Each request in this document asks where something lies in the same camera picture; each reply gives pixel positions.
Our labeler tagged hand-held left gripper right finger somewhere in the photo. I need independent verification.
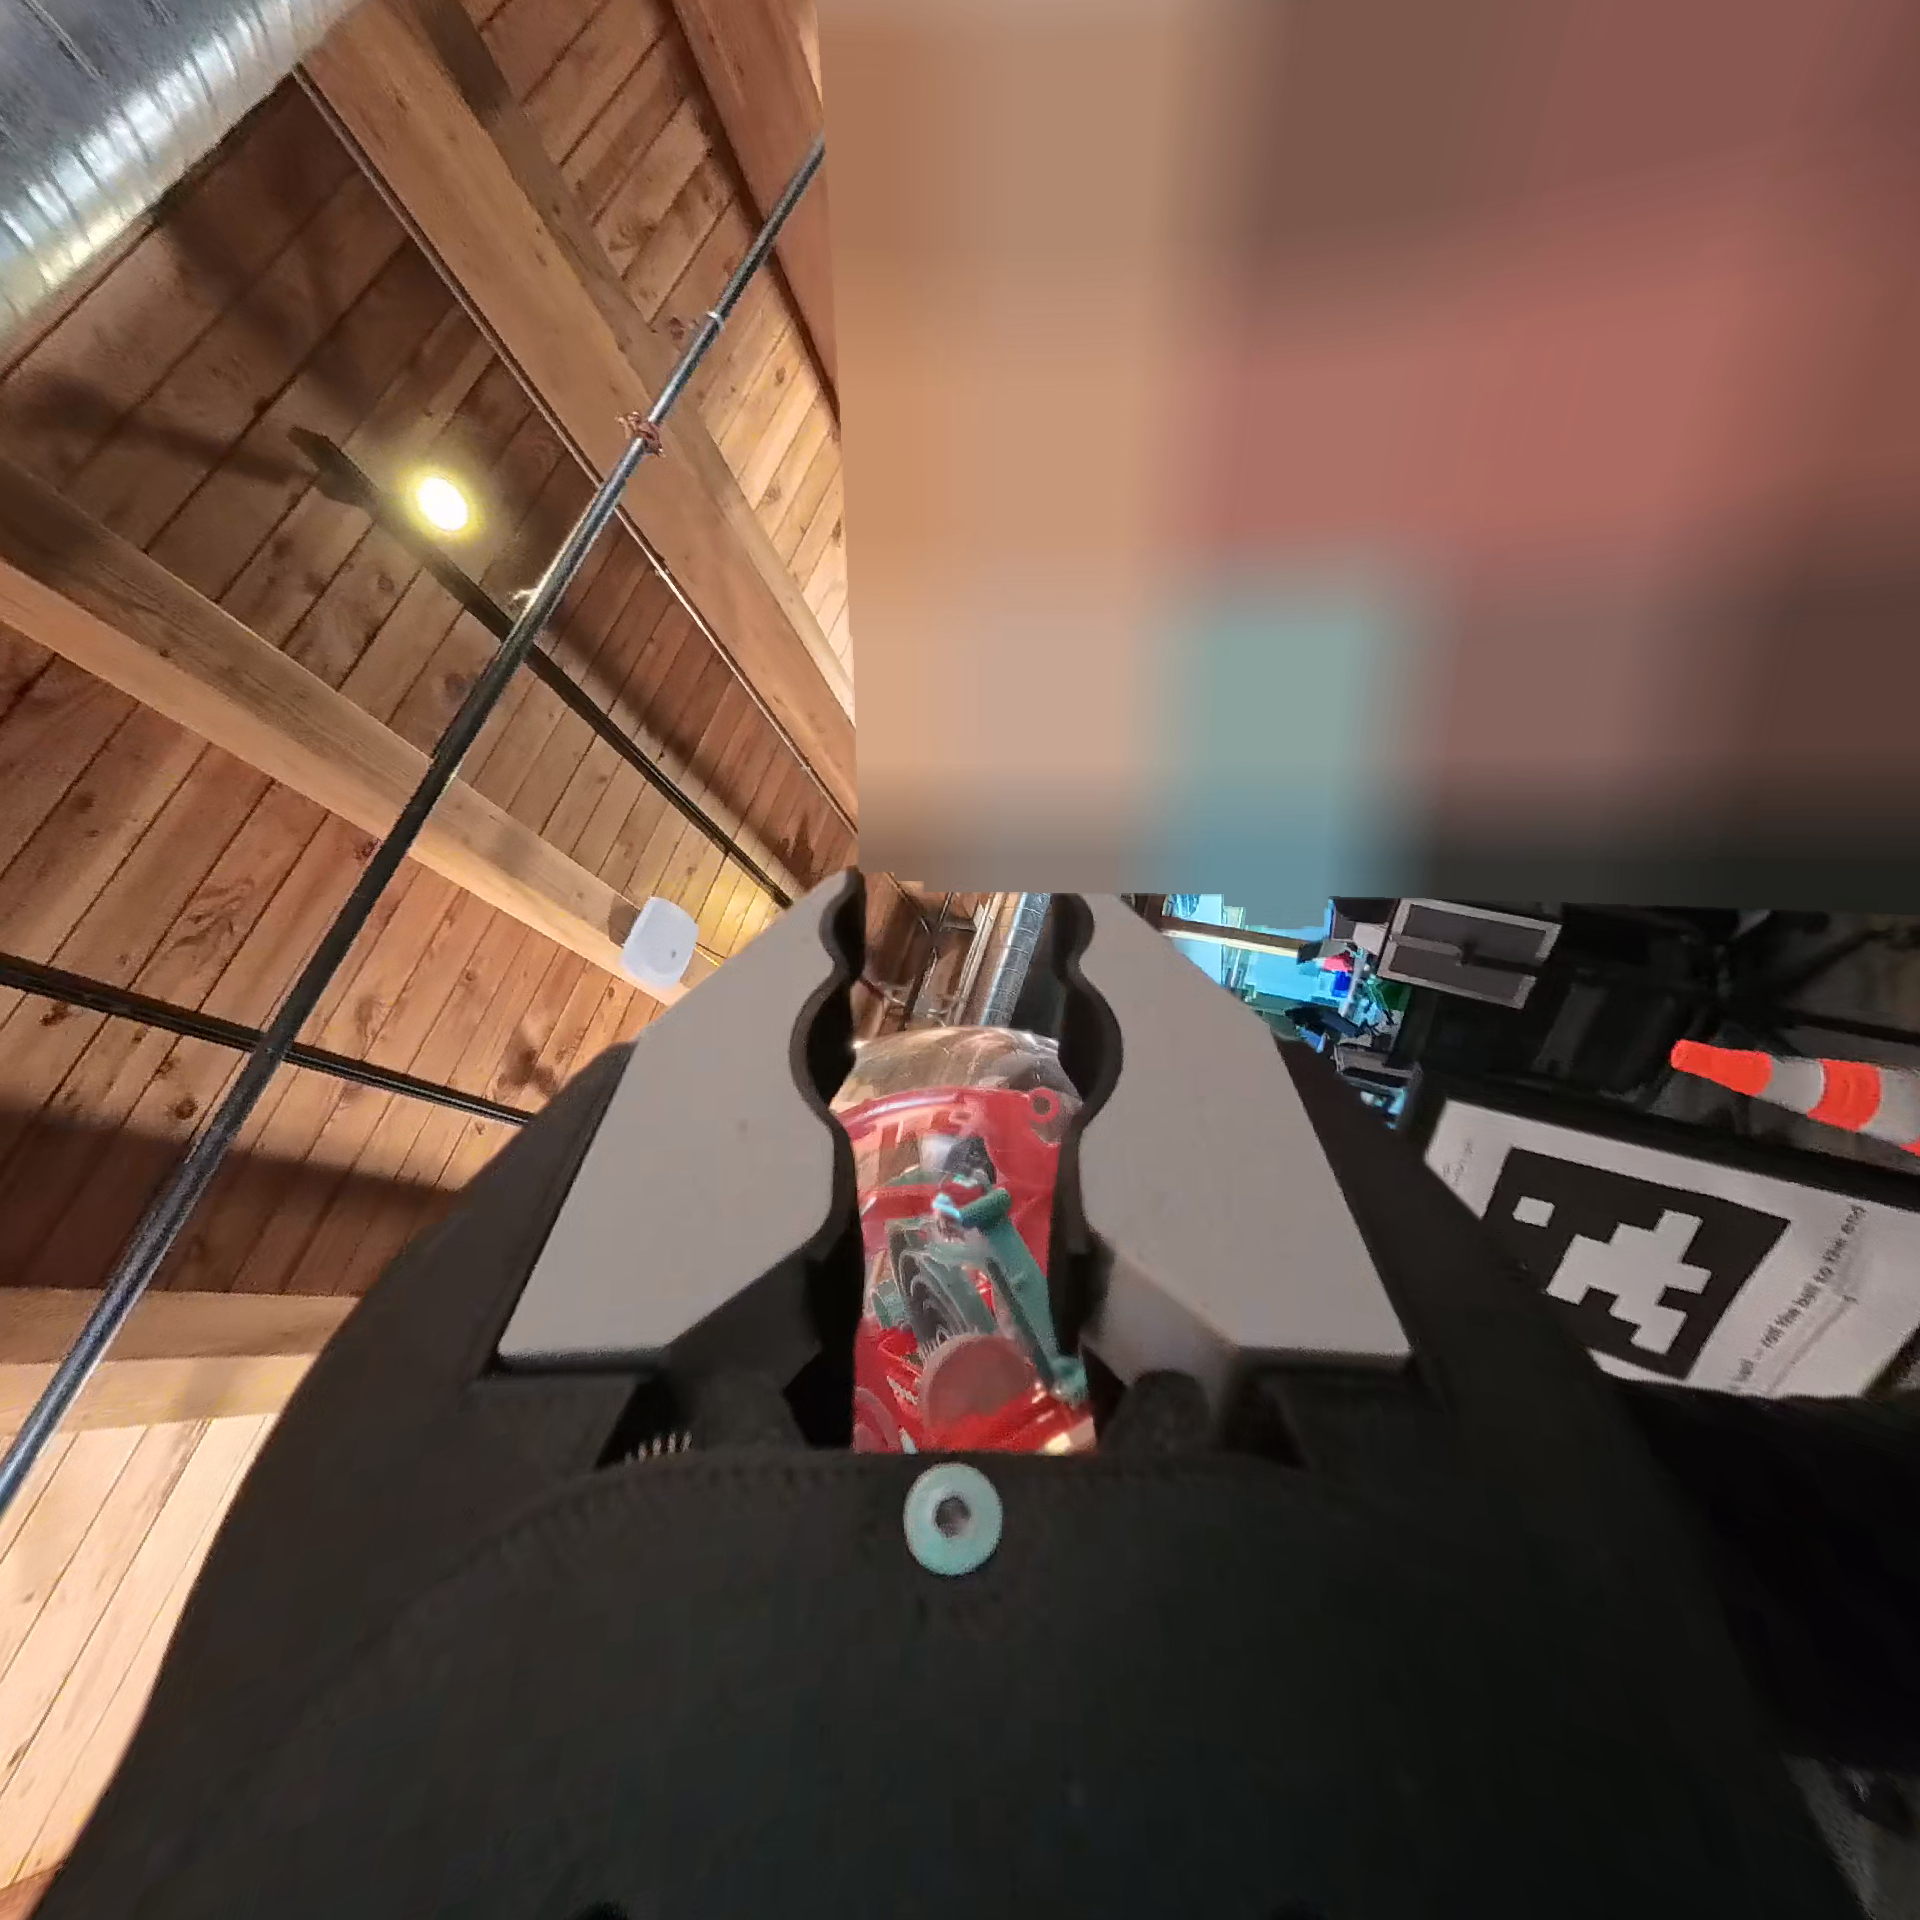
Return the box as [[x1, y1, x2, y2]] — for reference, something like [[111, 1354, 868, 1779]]
[[1049, 891, 1416, 1380]]

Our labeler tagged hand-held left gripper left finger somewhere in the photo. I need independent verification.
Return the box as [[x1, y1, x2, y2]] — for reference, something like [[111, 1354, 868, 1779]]
[[492, 870, 871, 1378]]

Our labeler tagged clear maze ball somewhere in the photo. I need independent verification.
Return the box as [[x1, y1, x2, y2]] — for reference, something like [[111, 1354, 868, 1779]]
[[827, 1026, 1093, 1457]]

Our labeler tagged white ceiling sensor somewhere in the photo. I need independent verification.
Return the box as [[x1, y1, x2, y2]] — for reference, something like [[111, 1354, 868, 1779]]
[[617, 893, 704, 1004]]

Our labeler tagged black lighting track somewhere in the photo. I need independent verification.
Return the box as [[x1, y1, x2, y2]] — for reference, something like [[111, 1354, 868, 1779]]
[[291, 426, 798, 909], [0, 951, 534, 1127]]

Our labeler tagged framed marker sign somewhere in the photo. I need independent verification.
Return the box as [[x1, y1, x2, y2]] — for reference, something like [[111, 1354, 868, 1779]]
[[1420, 1094, 1890, 1404]]

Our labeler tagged silver ceiling pipe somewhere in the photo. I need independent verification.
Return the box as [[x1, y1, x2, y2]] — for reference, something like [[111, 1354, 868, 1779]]
[[0, 133, 830, 1517]]

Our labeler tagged orange traffic cone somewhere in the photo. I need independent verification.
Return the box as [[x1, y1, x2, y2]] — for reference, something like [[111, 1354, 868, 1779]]
[[1668, 1038, 1920, 1154]]

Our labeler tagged ceiling spot light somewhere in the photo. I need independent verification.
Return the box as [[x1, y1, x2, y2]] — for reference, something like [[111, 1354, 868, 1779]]
[[392, 462, 485, 542]]

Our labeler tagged silver ventilation duct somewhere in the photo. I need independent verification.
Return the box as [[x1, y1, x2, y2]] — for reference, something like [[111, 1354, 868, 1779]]
[[0, 0, 369, 349], [973, 891, 1056, 1038]]

